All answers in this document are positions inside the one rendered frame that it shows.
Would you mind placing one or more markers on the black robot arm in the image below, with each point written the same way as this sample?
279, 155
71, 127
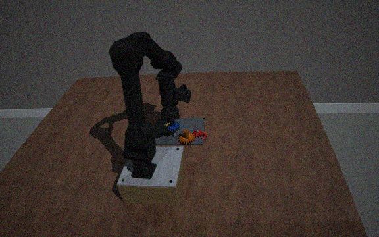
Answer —
127, 58

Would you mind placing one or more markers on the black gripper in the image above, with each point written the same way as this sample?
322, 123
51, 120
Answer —
169, 112

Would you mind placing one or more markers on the red gear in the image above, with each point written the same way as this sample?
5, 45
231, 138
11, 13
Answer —
198, 134

